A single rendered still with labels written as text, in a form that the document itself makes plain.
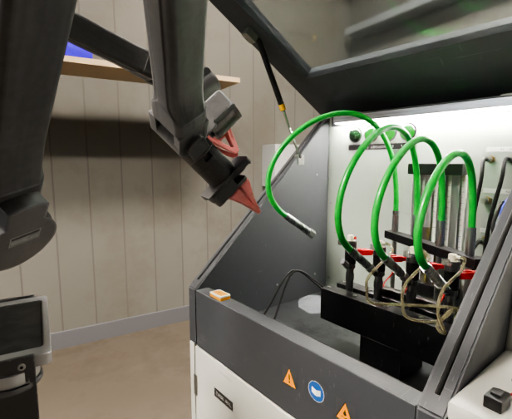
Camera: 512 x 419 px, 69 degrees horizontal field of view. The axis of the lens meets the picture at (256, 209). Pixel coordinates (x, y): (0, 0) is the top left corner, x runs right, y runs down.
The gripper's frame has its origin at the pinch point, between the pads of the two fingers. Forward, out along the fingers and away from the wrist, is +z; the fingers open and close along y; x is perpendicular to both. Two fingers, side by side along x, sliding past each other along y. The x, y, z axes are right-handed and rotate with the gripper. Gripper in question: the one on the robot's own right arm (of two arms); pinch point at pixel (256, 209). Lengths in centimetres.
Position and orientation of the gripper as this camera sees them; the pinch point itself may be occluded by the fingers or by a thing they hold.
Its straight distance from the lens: 70.7
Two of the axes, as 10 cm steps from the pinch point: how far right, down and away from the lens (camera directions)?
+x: -3.9, -1.3, 9.1
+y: 6.5, -7.4, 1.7
